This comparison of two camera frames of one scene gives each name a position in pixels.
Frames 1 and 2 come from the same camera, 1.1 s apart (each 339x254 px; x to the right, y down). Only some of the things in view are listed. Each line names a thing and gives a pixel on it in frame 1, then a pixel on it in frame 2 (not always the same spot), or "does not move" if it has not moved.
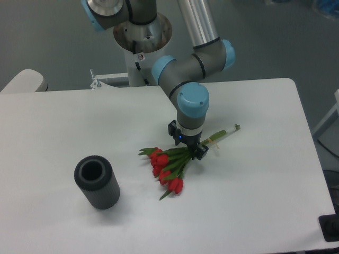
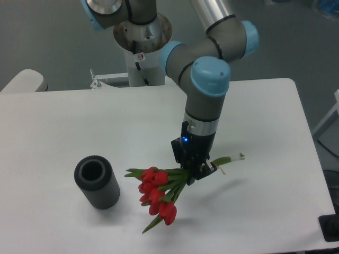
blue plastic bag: [329, 8] does not move
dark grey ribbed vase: [95, 178] does not move
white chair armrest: [27, 81] does not move
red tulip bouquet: [167, 165] → [159, 187]
